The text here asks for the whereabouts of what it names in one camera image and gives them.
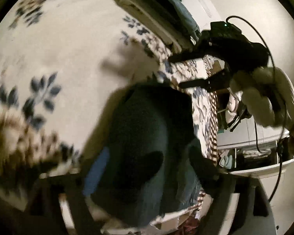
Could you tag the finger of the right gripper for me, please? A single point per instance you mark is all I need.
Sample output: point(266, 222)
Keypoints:
point(211, 84)
point(186, 56)

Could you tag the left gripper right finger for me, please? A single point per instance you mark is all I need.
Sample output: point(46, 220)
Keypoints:
point(252, 213)

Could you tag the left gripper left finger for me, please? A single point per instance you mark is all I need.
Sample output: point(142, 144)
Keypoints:
point(44, 206)

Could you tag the dark blue denim jeans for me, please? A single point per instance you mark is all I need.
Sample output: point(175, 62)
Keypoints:
point(144, 169)

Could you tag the gloved right hand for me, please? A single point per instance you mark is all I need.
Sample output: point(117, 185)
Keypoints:
point(268, 94)

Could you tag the checkered brown bed sheet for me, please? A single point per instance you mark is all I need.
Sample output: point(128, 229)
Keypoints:
point(213, 122)

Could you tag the folded light blue jeans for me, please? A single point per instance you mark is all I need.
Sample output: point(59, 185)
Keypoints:
point(170, 20)

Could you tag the floral bed cover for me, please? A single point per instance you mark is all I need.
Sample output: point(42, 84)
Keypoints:
point(64, 67)

